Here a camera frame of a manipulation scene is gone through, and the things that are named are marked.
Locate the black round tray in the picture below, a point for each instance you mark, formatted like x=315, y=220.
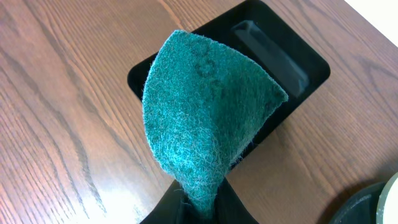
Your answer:
x=361, y=208

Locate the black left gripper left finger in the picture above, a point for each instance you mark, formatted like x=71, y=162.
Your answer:
x=170, y=209

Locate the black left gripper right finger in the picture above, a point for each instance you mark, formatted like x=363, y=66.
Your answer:
x=229, y=209

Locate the yellow plate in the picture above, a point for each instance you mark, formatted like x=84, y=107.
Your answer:
x=387, y=206

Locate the green yellow sponge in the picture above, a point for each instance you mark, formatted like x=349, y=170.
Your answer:
x=203, y=103

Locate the black rectangular tray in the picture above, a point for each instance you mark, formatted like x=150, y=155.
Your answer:
x=255, y=30

